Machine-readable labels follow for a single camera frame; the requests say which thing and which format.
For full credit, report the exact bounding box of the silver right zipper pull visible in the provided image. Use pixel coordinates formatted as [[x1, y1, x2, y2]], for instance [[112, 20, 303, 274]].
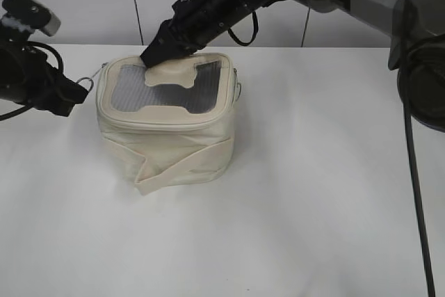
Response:
[[233, 68, 242, 103]]

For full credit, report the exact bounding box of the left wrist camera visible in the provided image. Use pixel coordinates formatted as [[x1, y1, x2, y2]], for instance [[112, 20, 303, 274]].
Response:
[[1, 0, 61, 43]]

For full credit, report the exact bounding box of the silver zipper pull ring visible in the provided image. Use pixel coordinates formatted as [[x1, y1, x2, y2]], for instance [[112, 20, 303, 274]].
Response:
[[75, 73, 102, 95]]

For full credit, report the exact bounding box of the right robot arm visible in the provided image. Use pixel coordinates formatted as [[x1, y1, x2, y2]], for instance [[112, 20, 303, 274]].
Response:
[[141, 0, 444, 131]]

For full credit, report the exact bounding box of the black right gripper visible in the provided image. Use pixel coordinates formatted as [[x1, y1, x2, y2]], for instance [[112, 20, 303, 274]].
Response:
[[140, 0, 271, 67]]

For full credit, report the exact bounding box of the black cable right side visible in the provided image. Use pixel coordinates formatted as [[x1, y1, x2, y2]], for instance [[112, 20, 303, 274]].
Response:
[[396, 42, 437, 297]]

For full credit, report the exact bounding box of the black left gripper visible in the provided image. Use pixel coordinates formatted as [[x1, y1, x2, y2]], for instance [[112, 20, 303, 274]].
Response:
[[1, 45, 88, 116]]

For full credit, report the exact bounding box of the cream zippered bag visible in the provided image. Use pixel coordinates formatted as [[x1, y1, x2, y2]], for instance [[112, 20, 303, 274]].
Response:
[[95, 53, 236, 195]]

